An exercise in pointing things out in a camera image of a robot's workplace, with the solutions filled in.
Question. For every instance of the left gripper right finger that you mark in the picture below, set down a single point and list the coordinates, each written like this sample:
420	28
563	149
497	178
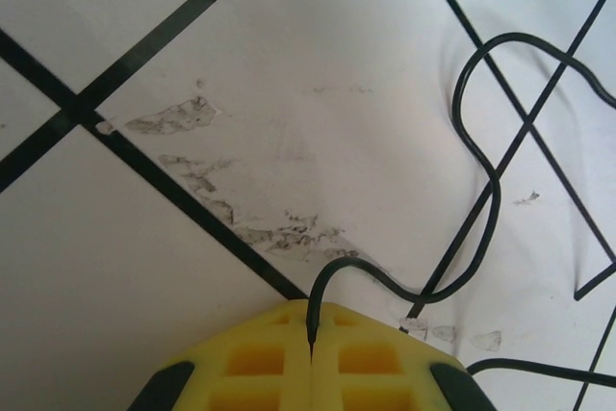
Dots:
356	329

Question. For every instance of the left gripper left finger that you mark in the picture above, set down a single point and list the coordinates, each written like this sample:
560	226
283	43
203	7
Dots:
269	334

